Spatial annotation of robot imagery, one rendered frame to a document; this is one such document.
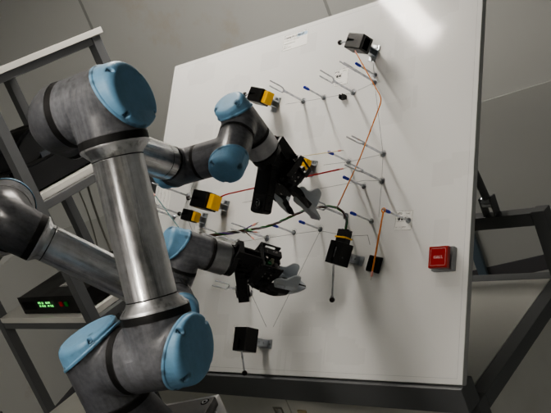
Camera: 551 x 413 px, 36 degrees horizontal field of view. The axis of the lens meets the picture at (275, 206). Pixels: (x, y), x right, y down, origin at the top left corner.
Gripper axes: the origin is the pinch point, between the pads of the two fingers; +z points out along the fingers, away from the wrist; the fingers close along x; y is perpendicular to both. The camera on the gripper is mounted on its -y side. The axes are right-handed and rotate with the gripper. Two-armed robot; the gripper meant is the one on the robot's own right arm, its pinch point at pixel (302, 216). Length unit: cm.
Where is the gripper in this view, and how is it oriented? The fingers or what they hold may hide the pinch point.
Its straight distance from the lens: 194.3
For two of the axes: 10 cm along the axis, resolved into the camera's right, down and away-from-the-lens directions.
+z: 4.9, 6.4, 5.9
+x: -6.8, -1.4, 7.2
